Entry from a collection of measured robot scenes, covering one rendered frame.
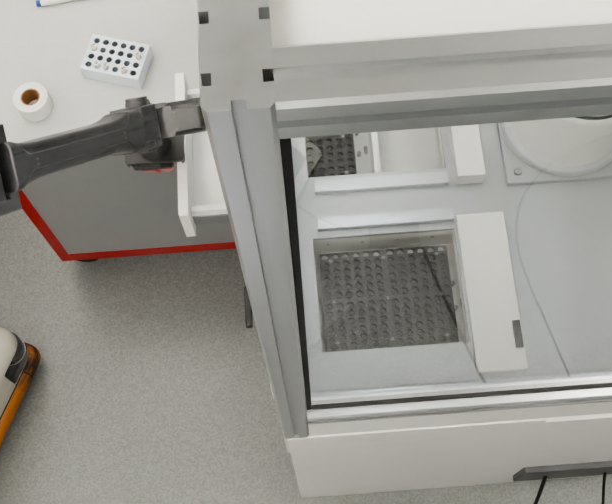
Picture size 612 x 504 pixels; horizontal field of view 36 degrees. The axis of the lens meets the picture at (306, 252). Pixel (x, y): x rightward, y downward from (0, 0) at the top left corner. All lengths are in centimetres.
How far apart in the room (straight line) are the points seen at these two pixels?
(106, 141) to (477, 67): 92
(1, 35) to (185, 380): 100
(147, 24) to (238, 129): 153
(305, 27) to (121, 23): 152
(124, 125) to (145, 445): 125
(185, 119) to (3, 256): 130
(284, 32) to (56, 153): 76
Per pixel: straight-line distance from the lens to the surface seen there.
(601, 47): 55
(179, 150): 165
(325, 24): 57
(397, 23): 57
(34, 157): 125
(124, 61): 198
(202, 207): 169
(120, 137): 141
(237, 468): 247
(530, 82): 53
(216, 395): 250
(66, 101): 200
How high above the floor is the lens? 243
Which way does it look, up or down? 69 degrees down
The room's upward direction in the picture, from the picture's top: 3 degrees counter-clockwise
